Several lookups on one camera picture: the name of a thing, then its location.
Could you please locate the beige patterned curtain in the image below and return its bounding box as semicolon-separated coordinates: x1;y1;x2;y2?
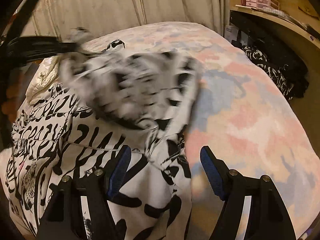
23;0;229;40

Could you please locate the wooden shelf desk unit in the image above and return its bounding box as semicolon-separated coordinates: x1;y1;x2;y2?
228;0;320;63

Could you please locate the cream shiny puffer jacket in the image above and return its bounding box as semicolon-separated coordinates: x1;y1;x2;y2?
25;56;60;106

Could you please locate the black white patterned garment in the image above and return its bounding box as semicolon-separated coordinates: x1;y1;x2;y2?
241;45;309;101

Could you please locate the white black graffiti print jacket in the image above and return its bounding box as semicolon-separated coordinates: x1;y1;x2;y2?
1;29;202;239

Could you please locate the pastel patterned bed cover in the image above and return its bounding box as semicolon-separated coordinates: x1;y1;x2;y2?
85;22;319;239

